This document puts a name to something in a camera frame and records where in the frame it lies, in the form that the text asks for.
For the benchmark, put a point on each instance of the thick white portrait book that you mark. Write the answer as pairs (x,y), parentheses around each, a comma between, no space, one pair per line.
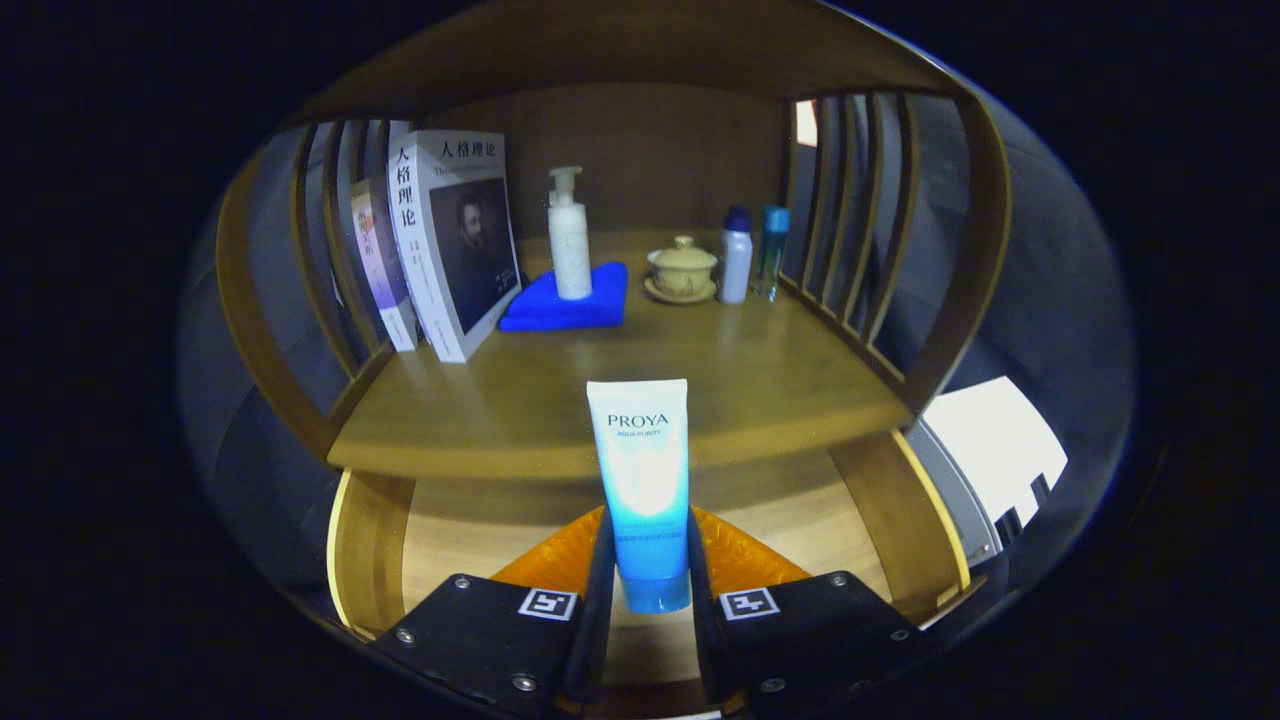
(470,250)

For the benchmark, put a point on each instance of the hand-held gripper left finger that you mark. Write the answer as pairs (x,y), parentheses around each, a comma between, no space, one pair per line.
(600,600)

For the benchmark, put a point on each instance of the white pump bottle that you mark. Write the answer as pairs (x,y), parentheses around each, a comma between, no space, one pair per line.
(571,250)

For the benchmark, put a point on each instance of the yellow saucer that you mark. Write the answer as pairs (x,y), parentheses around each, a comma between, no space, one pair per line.
(680,298)

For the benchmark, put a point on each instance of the wooden countertop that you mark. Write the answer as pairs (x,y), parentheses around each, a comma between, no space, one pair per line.
(760,390)

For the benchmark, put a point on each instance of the wooden cabinet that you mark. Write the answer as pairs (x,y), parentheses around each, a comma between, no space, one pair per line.
(640,150)

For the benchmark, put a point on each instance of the teal slim bottle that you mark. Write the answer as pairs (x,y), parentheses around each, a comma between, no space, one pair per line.
(770,255)

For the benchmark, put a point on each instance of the yellow lidded teacup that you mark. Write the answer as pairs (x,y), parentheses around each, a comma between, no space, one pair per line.
(683,270)

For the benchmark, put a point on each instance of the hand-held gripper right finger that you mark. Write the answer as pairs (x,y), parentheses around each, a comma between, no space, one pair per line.
(703,620)

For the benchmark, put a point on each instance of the white bottle with blue cap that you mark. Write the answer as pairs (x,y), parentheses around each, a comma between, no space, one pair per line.
(736,260)

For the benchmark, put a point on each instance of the blue and white tube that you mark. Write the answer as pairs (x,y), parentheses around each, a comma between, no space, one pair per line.
(645,490)

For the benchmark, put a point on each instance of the thin purple book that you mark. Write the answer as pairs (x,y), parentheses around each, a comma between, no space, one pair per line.
(385,270)

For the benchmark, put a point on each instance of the folded blue cloth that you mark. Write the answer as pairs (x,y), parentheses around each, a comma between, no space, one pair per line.
(560,312)

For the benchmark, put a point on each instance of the wooden drawer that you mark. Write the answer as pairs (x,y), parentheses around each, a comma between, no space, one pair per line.
(480,540)

